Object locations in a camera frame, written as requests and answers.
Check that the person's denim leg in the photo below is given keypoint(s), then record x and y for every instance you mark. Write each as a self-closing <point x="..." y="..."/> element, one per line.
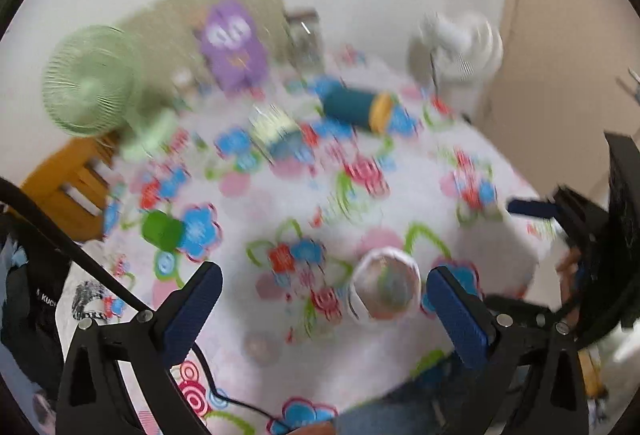
<point x="430" y="395"/>

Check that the floral tablecloth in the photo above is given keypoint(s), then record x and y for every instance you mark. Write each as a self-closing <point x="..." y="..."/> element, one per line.
<point x="320" y="195"/>

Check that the clear plastic cup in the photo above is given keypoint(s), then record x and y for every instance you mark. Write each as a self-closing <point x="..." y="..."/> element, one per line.
<point x="385" y="287"/>

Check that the white desk fan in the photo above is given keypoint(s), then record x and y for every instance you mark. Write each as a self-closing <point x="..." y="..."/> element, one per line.
<point x="462" y="47"/>

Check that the teal bottle with yellow band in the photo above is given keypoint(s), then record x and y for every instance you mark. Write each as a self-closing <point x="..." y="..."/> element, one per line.
<point x="357" y="107"/>

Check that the green desk fan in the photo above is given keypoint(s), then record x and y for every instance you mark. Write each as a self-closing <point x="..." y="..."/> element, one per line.
<point x="92" y="80"/>

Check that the purple owl toy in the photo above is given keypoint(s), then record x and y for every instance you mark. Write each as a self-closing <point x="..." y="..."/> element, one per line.
<point x="232" y="47"/>

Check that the small green cup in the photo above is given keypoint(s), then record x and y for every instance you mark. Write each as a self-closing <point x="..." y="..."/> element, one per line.
<point x="161" y="228"/>

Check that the white printed cloth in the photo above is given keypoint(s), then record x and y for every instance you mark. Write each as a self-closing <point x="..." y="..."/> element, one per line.
<point x="87" y="302"/>

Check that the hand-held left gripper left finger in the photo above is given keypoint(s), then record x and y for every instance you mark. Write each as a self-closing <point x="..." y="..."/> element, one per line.
<point x="192" y="310"/>

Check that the striped yellow blue cup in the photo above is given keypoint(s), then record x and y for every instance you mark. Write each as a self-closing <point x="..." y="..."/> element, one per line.
<point x="272" y="129"/>

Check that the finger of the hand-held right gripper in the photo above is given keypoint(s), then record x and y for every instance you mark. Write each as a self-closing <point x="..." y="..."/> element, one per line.
<point x="530" y="208"/>

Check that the wooden chair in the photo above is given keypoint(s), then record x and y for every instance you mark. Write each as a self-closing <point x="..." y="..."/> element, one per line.
<point x="60" y="190"/>

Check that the dark cloth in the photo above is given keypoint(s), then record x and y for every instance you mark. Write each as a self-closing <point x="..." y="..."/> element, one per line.
<point x="27" y="315"/>

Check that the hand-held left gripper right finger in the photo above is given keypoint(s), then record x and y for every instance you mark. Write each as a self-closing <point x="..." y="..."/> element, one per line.
<point x="457" y="315"/>

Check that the glass jar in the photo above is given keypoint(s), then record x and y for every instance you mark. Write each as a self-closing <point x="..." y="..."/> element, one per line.
<point x="303" y="37"/>

